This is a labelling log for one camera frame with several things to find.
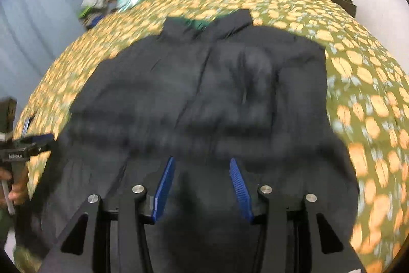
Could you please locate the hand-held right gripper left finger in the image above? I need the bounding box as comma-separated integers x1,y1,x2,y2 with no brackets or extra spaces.
38,156,176,273

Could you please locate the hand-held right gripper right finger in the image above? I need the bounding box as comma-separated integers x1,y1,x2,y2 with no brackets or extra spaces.
229,158,365,273

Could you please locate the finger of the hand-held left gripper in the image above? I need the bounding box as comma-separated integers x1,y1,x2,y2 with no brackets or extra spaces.
14,133,55,155
22,116,35,135

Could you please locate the black puffer jacket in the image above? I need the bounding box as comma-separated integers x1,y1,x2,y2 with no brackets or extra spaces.
19,9,365,273

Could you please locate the pile of mixed clothes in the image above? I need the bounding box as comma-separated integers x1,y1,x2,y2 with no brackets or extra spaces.
78,0,123,31

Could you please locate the person's left hand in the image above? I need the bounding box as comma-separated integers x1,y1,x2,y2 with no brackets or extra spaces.
0,166,30,207

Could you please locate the blue curtain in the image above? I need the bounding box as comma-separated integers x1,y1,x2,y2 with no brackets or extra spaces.
0,0,103,123

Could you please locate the green orange floral quilt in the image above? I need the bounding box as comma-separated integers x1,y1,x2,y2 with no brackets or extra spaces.
13,0,409,273

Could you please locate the dark wooden nightstand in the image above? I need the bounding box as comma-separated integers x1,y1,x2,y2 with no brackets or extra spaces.
321,0,357,18

